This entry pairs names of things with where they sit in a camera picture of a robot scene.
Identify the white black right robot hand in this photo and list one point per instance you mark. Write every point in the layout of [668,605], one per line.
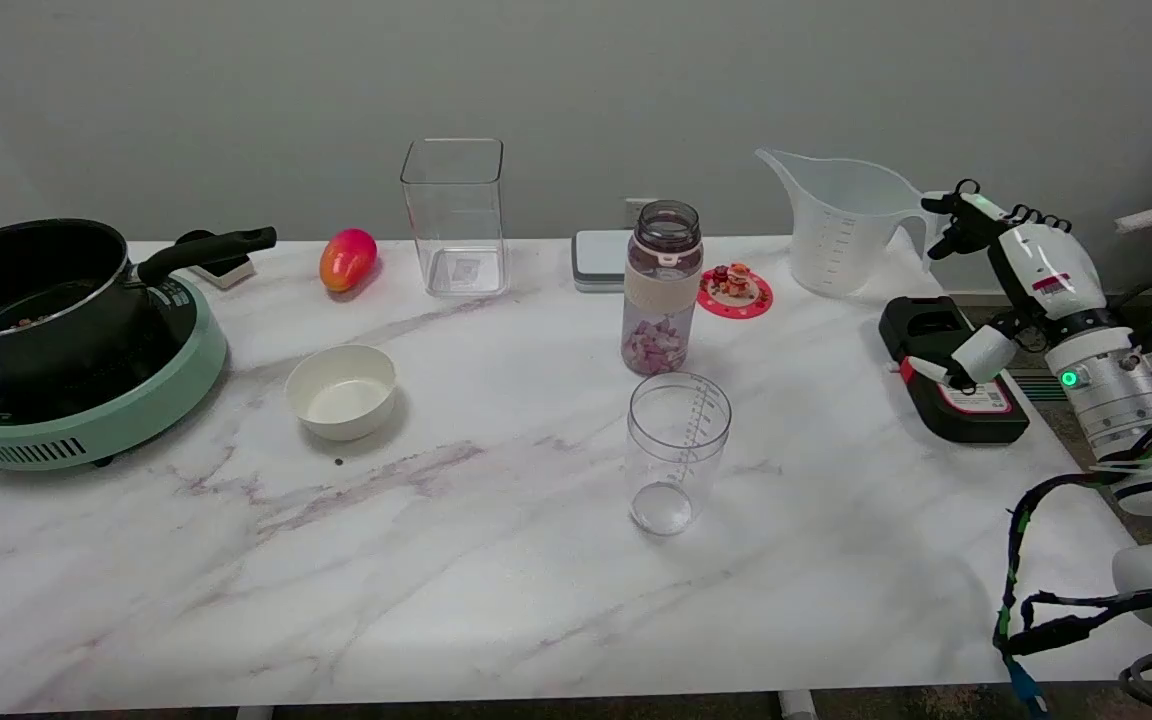
[1051,275]

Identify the clear bottle with beige sleeve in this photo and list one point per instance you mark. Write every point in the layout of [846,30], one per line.
[662,290]

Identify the floor vent grille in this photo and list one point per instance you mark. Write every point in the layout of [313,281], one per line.
[1036,386]

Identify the black device with red label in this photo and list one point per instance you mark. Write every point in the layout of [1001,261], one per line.
[976,410]

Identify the large clear measuring jug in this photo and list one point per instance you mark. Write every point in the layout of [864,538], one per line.
[841,230]

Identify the red coaster with figurine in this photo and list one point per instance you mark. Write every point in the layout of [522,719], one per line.
[736,295]

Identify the clear plastic measuring beaker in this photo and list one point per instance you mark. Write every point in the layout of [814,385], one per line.
[678,450]

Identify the white grey kitchen scale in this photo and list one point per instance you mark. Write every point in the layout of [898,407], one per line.
[598,258]

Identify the white table leg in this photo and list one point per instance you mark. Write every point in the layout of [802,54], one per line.
[796,705]
[254,713]

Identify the clear square plastic container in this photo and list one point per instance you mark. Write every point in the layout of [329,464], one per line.
[456,230]

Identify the red orange mango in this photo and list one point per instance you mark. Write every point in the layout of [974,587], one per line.
[347,259]

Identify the white round bowl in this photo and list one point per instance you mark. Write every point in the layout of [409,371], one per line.
[341,395]

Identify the white block with black top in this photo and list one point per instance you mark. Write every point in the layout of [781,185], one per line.
[226,270]

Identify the mint green induction cooker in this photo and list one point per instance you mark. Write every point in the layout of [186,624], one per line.
[136,400]

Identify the white wall outlet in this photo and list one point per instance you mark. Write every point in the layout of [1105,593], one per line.
[634,208]

